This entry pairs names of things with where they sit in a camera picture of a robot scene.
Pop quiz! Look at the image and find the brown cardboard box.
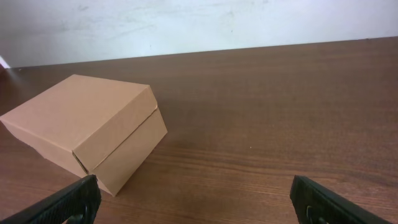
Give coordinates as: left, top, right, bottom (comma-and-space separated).
1, 75, 167, 195

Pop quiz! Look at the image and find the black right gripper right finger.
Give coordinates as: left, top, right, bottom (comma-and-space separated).
290, 175, 390, 224

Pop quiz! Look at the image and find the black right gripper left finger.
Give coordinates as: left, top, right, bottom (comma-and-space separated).
1, 174, 101, 224

